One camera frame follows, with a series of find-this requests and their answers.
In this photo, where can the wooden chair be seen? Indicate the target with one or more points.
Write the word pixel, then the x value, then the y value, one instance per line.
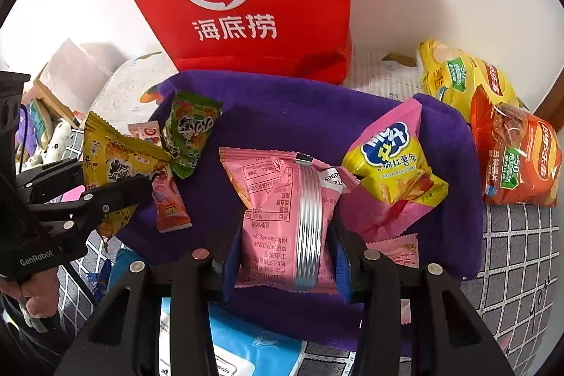
pixel 48 92

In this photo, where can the blue tissue box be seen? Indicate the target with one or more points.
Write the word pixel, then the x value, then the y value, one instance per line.
pixel 246 349

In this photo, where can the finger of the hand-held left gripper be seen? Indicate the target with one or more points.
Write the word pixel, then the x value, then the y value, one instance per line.
pixel 110 197
pixel 48 177

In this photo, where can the small pink snack packet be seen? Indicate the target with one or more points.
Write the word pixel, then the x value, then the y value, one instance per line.
pixel 398 252

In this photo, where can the small red white candy packet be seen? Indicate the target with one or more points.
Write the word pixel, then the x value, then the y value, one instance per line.
pixel 143 133

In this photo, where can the yellow chip bag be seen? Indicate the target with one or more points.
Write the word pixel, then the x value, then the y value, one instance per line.
pixel 440 67

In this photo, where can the orange chip bag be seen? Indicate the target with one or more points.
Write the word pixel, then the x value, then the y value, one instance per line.
pixel 520 164

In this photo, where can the yellow pink snack packet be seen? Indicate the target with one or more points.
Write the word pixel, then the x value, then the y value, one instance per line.
pixel 387 155

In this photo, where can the pile of plush toys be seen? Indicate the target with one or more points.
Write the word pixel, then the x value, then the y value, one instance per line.
pixel 57 140

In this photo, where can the yellow cartoon snack packet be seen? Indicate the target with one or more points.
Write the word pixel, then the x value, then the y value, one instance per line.
pixel 114 155

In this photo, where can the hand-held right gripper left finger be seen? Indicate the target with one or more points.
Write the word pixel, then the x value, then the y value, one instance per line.
pixel 231 266

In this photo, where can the purple fabric bin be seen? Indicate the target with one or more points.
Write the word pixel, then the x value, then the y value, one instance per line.
pixel 273 125

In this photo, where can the person's left hand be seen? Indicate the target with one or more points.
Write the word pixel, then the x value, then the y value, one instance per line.
pixel 37 296

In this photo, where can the pink red small packet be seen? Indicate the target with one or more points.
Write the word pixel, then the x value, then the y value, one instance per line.
pixel 169 204

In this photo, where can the large pink snack packet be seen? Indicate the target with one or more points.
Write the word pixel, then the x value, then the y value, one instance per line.
pixel 264 200

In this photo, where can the brown wooden door frame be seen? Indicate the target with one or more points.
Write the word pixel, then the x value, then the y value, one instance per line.
pixel 553 111

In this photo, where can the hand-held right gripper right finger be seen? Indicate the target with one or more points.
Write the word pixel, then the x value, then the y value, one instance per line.
pixel 341 266

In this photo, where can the green snack packet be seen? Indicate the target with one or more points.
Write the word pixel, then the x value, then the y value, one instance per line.
pixel 189 133

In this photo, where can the white plastic bag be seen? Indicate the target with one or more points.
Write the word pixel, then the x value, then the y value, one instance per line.
pixel 75 59

